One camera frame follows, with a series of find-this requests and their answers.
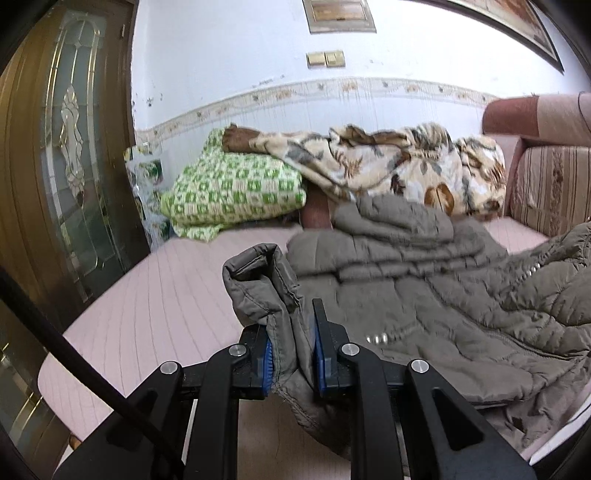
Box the striped floral headboard cushion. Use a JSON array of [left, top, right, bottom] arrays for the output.
[[509, 146, 590, 237]]

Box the green white patterned pillow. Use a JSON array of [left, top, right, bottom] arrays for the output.
[[160, 129, 307, 242]]

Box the gold wall switch plate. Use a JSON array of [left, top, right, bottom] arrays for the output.
[[307, 50, 346, 69]]

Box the maroon bolster pillow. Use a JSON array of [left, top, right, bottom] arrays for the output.
[[300, 184, 338, 229]]

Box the grey-brown quilted hooded coat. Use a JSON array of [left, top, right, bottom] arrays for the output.
[[222, 194, 590, 456]]

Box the beige leaf-print blanket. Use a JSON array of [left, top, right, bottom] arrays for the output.
[[222, 122, 507, 220]]

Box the pink quilted bed mattress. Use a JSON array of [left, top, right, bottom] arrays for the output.
[[36, 216, 591, 480]]

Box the black cable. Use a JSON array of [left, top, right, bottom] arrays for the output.
[[0, 267, 136, 418]]

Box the framed picture on wall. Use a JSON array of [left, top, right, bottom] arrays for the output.
[[303, 0, 377, 34]]

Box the floral plastic bag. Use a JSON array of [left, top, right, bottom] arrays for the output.
[[123, 143, 171, 252]]

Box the wooden door with stained glass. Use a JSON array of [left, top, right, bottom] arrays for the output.
[[1, 1, 148, 330]]

